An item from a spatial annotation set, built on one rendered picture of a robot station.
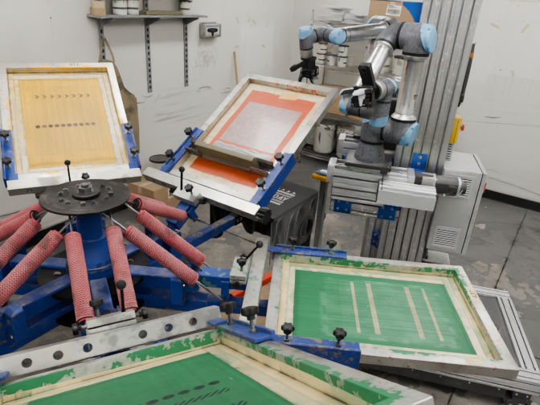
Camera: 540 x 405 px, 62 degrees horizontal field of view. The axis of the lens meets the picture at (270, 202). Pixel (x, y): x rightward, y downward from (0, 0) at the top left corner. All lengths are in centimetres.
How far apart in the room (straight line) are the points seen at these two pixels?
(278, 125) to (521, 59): 352
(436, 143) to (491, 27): 311
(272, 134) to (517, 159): 371
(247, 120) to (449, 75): 102
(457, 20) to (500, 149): 334
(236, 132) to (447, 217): 120
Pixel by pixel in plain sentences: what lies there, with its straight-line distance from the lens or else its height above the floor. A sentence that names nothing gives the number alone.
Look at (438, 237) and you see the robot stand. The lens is 261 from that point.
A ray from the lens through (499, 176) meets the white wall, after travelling 564.
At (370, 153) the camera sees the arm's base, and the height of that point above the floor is 130.
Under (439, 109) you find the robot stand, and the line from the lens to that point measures 244.
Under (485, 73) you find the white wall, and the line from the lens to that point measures 547.
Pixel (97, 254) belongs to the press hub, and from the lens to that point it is 173.
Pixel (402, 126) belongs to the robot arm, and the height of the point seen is 147.
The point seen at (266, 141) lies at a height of 131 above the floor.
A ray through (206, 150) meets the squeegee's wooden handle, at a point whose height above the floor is 127.
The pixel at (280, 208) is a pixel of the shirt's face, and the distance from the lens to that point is 240.
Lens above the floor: 198
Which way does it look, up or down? 25 degrees down
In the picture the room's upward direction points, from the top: 4 degrees clockwise
